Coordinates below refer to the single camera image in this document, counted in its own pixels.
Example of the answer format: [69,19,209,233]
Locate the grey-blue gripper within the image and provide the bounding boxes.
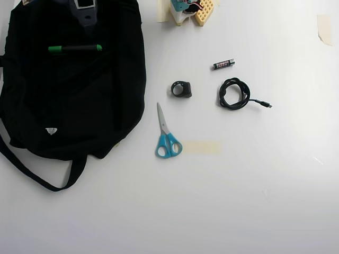
[67,0,98,35]

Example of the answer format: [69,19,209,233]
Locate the green and black marker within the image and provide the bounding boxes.
[48,44,103,56]

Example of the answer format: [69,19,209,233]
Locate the black fabric bag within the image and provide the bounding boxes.
[0,0,148,193]

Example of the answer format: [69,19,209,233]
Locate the black AAA battery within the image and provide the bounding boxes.
[212,59,236,71]

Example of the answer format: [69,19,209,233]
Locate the long beige masking tape strip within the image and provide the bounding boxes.
[182,141,222,155]

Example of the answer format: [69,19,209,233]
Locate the torn beige masking tape piece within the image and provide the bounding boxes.
[316,14,333,47]

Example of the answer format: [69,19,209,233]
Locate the black ring strap device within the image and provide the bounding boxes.
[167,80,193,99]

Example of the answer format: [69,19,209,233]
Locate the blue handled scissors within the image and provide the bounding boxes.
[155,102,184,159]

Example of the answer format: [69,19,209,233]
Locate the coiled black USB cable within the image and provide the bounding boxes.
[218,77,273,111]

